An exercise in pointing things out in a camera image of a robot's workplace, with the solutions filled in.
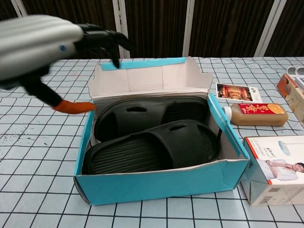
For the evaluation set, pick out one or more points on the white folding laptop stand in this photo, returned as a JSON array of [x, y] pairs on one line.
[[297, 73]]

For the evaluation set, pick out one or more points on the white desk lamp box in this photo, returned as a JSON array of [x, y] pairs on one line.
[[273, 171]]

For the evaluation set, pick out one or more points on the brown drink bottle red label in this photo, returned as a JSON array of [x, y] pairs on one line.
[[254, 115]]

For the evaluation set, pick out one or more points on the orange cardboard carton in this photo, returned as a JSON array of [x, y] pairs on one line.
[[288, 92]]

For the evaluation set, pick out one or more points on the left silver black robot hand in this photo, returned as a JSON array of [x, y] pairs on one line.
[[31, 45]]

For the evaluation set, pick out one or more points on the red temple photo postcard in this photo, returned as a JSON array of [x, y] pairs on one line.
[[237, 92]]

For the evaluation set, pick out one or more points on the black rubber slipper with tag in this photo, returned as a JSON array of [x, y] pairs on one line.
[[142, 152]]

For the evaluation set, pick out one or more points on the light blue shoe box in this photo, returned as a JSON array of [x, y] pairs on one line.
[[154, 187]]

